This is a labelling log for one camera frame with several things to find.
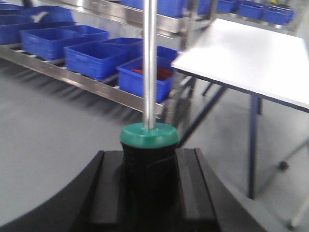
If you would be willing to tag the blue bin on rack far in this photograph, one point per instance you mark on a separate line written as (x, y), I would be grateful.
(49, 44)

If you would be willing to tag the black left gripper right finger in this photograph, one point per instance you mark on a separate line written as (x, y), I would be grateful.
(206, 205)

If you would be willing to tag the white table with blue legs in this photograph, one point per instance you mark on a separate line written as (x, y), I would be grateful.
(264, 64)

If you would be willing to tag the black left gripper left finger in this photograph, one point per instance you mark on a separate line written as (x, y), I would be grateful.
(91, 202)

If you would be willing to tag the green black screwdriver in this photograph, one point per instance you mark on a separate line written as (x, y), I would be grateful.
(149, 147)

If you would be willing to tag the blue bin on rack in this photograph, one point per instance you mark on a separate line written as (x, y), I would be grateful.
(95, 59)
(49, 44)

